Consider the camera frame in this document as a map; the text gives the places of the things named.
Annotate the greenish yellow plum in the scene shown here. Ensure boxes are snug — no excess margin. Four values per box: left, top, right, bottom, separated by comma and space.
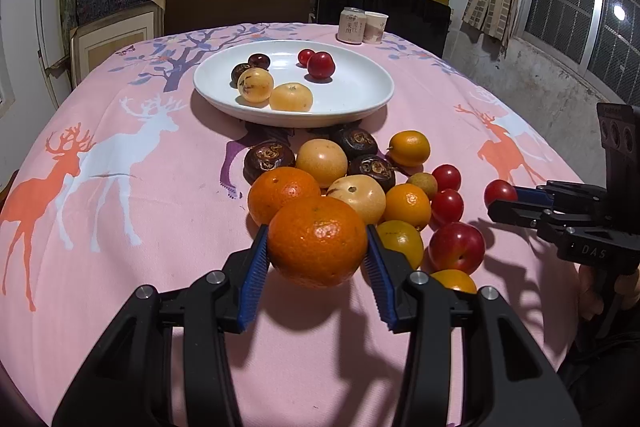
376, 220, 424, 270

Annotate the large orange mandarin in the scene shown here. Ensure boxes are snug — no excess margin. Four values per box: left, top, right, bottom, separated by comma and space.
267, 196, 368, 288

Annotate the small orange mandarin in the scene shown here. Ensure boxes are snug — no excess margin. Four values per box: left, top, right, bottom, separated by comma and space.
383, 183, 432, 231

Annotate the yellow orange plum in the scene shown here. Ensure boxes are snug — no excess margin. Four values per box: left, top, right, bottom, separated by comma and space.
431, 269, 477, 294

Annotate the small tan longan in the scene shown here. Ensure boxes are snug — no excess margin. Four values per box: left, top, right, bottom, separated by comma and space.
407, 172, 438, 200

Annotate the pale yellow round fruit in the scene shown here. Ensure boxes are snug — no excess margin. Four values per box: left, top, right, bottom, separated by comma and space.
269, 82, 314, 113

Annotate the pale yellow speckled melon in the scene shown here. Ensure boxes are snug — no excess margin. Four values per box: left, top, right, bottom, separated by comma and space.
238, 67, 274, 104

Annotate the dark red cherry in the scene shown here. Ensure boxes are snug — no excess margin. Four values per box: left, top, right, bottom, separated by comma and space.
247, 53, 271, 70

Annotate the red cherry tomato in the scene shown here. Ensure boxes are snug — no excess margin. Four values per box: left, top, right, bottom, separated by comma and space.
297, 49, 314, 67

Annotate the dark purple passion fruit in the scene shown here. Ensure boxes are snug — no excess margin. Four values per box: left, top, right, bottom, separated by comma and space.
230, 63, 252, 88

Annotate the large red plum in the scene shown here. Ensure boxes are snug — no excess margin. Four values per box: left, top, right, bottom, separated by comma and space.
307, 52, 335, 79

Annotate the person right hand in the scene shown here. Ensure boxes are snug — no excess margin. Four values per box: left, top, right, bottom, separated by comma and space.
578, 265, 639, 320

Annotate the pink deer print tablecloth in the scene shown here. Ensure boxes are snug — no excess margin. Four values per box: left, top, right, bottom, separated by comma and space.
0, 22, 584, 427

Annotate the white round plate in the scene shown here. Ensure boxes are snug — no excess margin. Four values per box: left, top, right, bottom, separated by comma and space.
193, 39, 396, 129

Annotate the right barred window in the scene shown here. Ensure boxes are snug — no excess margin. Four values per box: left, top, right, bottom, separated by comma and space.
516, 0, 639, 105

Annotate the black chair back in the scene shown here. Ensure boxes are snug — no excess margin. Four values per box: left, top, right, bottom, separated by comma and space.
317, 0, 451, 57

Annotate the pink beverage can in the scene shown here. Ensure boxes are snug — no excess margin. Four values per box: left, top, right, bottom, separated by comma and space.
336, 8, 368, 44

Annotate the dark wooden chair back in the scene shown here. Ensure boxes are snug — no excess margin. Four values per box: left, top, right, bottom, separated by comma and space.
164, 0, 311, 35

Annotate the framed picture on floor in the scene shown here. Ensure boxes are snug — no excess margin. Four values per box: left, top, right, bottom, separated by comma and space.
70, 0, 166, 88

